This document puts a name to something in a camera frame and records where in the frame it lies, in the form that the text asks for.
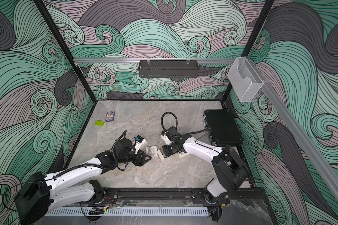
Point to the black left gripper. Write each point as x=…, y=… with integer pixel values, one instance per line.
x=141, y=162

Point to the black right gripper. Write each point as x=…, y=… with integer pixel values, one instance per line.
x=165, y=150

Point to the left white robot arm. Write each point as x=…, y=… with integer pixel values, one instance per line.
x=44, y=193

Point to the blue playing card box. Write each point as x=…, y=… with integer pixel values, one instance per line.
x=110, y=116

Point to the green toy building brick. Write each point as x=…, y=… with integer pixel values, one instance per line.
x=99, y=123

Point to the black case on table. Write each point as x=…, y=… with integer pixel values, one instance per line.
x=223, y=129

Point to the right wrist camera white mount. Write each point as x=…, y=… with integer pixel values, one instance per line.
x=165, y=138

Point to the black wall tray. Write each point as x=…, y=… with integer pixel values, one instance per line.
x=168, y=69

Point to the white slotted cable duct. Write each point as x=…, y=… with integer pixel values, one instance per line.
x=133, y=212

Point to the aluminium wall rail back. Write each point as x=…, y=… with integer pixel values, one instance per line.
x=137, y=60

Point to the aluminium wall rail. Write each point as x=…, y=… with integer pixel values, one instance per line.
x=137, y=60
x=311, y=100

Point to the clear acrylic wall holder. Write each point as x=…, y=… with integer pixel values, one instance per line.
x=245, y=79

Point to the aluminium wall rail right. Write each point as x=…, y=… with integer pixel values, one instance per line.
x=311, y=100

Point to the black corner frame post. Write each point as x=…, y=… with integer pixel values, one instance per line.
x=55, y=31

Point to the right black corner post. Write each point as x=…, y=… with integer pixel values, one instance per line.
x=255, y=34

